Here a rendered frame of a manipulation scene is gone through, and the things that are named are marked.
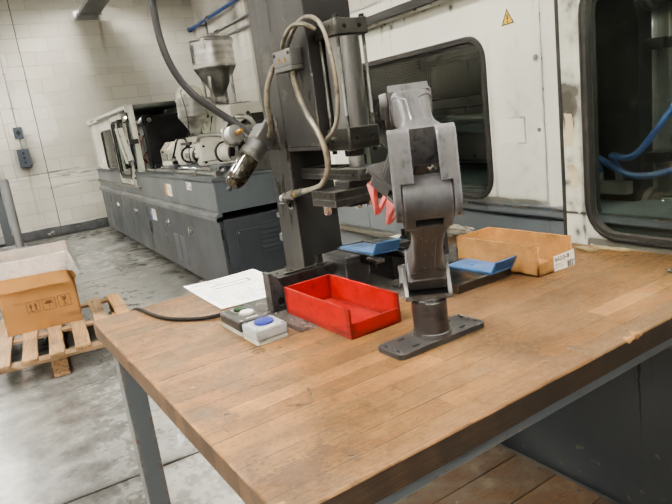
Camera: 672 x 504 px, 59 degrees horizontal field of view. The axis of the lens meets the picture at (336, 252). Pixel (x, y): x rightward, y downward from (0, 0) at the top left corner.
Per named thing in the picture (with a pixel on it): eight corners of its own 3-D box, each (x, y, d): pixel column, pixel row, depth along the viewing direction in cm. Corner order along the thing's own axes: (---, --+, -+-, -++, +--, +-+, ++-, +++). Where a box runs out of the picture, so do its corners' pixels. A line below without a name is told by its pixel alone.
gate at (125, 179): (115, 184, 730) (101, 119, 713) (124, 183, 735) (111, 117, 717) (129, 187, 656) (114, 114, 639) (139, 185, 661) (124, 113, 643)
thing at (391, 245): (377, 255, 134) (376, 242, 133) (339, 248, 147) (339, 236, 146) (401, 250, 137) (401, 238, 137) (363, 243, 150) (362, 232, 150)
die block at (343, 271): (349, 294, 139) (345, 263, 137) (326, 287, 147) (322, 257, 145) (414, 273, 149) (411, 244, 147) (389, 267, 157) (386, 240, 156)
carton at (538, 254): (539, 281, 133) (537, 247, 131) (458, 265, 153) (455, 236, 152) (575, 267, 139) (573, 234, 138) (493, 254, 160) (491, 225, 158)
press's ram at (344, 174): (340, 221, 134) (322, 84, 127) (285, 213, 155) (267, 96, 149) (402, 206, 143) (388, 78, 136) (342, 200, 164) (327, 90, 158)
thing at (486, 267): (497, 275, 131) (496, 262, 131) (447, 266, 144) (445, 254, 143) (517, 267, 135) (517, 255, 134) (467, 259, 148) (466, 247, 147)
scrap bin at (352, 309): (351, 340, 111) (347, 309, 109) (287, 313, 131) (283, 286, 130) (401, 321, 117) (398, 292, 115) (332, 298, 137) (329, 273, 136)
